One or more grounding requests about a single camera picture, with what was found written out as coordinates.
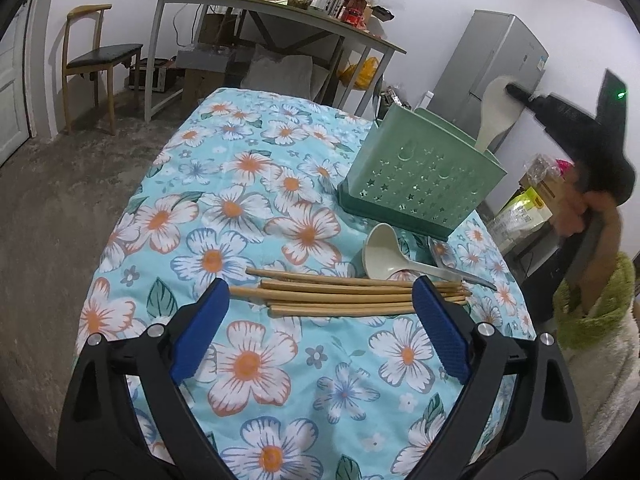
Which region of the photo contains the toaster oven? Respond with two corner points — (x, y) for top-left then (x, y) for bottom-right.
(129, 57), (178, 93)

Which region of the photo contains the wooden chair with black seat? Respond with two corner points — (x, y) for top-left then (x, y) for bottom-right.
(61, 4), (144, 133)

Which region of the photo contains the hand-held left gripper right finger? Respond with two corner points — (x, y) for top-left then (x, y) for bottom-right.
(411, 275), (586, 480)

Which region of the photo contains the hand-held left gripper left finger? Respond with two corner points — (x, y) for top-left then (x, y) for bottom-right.
(56, 276), (236, 480)

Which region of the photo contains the metal spoon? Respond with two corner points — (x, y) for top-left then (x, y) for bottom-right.
(427, 237), (498, 292)

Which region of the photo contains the grey storage box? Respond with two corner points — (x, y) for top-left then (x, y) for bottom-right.
(175, 45), (236, 71)

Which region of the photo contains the tall cardboard box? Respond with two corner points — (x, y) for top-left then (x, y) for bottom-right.
(197, 12), (238, 46)

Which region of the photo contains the large cardboard box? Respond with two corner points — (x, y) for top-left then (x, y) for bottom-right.
(517, 155), (576, 211)

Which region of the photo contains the yellow plastic bag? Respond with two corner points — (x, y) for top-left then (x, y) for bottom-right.
(337, 57), (381, 91)

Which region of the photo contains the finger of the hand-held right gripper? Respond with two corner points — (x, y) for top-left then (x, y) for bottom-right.
(505, 82), (598, 148)

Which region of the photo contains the person's right hand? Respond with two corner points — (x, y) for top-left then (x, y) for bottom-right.
(554, 162), (621, 261)

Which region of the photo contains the silver refrigerator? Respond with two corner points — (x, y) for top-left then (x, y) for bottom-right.
(427, 9), (549, 153)

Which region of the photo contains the white panel door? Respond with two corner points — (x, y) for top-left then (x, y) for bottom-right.
(0, 5), (33, 166)

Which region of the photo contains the white sack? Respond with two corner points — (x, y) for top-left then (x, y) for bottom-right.
(240, 44), (315, 98)

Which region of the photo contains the white rice paddle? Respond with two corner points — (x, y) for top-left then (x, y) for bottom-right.
(472, 76), (523, 153)

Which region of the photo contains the floral blue tablecloth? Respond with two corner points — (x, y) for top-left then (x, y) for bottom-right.
(75, 87), (538, 480)

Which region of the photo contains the small cardboard box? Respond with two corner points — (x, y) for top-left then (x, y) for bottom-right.
(182, 67), (226, 106)

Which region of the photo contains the yellow-green rice bag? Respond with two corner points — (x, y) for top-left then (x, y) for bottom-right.
(492, 187), (553, 256)

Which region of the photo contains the green utensil holder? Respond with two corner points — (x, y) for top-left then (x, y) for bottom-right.
(336, 102), (508, 241)

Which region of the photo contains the cluttered wooden side table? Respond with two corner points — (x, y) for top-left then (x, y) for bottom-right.
(145, 0), (407, 123)

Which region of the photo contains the white plastic ladle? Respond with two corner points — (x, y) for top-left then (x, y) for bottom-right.
(362, 222), (463, 283)

